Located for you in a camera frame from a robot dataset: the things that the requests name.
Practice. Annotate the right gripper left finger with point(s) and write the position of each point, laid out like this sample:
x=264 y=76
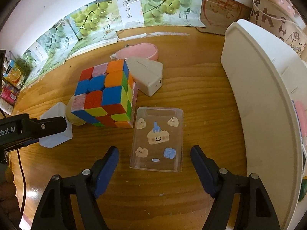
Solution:
x=103 y=170

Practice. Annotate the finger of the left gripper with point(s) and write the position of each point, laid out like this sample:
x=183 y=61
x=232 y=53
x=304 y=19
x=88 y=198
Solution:
x=40 y=128

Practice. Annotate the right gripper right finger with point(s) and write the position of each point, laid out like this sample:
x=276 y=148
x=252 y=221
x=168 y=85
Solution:
x=207 y=171

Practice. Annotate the white cube charger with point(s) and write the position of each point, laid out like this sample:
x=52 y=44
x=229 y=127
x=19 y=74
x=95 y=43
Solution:
x=57 y=110

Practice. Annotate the gold round compact case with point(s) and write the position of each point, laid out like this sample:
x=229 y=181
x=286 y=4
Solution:
x=71 y=117

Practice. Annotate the clear cartoon phone case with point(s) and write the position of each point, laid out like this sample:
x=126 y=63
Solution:
x=158 y=139

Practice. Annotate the multicolour puzzle cube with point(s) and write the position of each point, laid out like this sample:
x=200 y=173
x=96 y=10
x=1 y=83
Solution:
x=106 y=95

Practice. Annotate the beige house-shaped box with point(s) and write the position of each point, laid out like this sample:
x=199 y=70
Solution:
x=148 y=74

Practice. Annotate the pink oval packet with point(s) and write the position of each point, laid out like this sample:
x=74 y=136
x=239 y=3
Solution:
x=143 y=50

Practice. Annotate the green perfume bottle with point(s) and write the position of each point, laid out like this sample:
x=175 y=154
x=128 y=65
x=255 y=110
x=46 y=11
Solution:
x=303 y=189

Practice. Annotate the pink hair roller pack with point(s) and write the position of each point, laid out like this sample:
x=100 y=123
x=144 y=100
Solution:
x=302 y=119

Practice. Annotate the person left hand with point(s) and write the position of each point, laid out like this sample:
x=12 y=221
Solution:
x=9 y=201

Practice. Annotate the pink cylinder can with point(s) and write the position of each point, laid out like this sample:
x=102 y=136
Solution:
x=9 y=93

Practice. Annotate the orange juice carton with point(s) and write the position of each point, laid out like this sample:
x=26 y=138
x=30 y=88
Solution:
x=14 y=75

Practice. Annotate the white plastic bin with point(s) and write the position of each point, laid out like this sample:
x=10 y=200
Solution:
x=267 y=78

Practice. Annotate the grape print cardboard sheet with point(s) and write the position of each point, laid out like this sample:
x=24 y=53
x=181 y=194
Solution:
x=96 y=24

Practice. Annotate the brown cardboard panel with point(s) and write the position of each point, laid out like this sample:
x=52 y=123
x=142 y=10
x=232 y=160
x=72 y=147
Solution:
x=218 y=15

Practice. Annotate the beige lettered storage bag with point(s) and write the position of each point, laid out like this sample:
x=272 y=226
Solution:
x=268 y=16

